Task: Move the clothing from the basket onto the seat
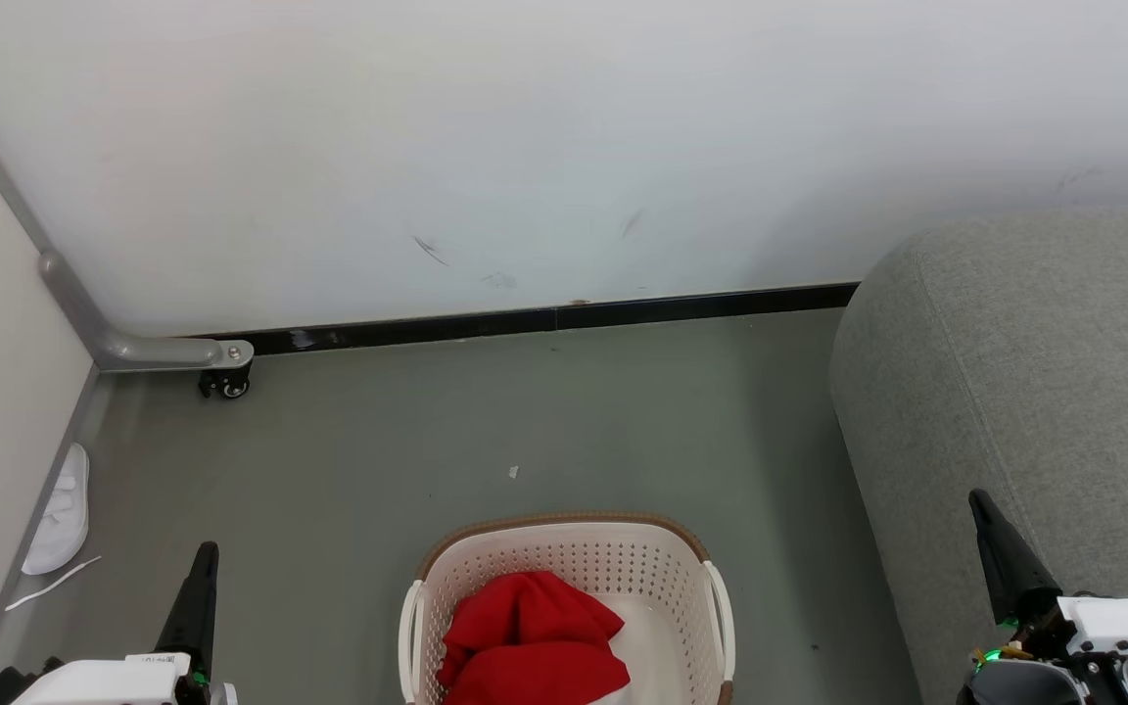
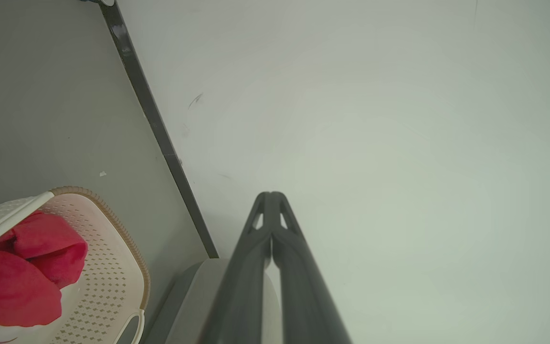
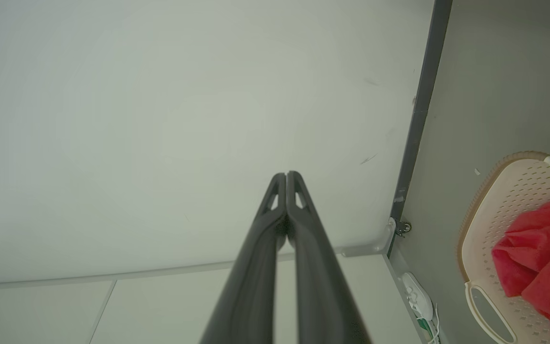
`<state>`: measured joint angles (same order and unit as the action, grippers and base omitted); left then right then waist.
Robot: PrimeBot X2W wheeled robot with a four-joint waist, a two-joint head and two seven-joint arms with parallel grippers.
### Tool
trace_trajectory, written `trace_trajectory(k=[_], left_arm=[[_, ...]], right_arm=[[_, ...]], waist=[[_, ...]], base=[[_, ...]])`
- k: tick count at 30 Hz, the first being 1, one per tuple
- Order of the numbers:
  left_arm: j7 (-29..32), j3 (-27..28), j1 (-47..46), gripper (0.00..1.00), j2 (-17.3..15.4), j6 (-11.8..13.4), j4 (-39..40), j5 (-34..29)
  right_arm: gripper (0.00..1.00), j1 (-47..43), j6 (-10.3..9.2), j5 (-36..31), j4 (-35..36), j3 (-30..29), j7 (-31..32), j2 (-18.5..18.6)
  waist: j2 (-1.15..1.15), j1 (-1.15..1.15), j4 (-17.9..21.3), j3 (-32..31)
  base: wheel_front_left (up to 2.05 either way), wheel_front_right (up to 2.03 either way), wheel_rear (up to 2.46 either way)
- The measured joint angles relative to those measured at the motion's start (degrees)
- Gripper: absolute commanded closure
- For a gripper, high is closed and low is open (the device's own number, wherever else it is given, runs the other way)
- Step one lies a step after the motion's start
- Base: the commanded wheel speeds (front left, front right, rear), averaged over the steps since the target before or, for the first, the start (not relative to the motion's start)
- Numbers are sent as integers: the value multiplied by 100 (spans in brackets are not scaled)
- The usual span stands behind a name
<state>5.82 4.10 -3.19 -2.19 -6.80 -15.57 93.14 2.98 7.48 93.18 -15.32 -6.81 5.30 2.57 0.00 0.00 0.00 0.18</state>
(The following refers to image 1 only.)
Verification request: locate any white slipper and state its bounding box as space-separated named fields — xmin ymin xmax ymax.
xmin=21 ymin=444 xmax=91 ymax=577

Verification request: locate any white perforated basket brown rim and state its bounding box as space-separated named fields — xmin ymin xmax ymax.
xmin=398 ymin=510 xmax=736 ymax=705

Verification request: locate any grey fabric sofa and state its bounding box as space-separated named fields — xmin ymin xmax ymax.
xmin=828 ymin=201 xmax=1128 ymax=705

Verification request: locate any black baseboard strip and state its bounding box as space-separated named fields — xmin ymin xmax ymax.
xmin=187 ymin=282 xmax=861 ymax=355

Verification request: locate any red garment with white trim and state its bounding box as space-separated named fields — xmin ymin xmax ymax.
xmin=441 ymin=571 xmax=626 ymax=688

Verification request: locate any thin white strip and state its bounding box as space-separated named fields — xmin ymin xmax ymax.
xmin=4 ymin=555 xmax=103 ymax=613

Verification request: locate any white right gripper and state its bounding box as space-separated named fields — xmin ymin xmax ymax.
xmin=968 ymin=489 xmax=1128 ymax=697

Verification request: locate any black caster wheel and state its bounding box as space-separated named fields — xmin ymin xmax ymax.
xmin=198 ymin=366 xmax=255 ymax=400

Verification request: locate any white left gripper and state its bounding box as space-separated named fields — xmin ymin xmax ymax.
xmin=11 ymin=540 xmax=239 ymax=705

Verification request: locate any grey metal frame leg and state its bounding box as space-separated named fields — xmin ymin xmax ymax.
xmin=0 ymin=67 xmax=255 ymax=374

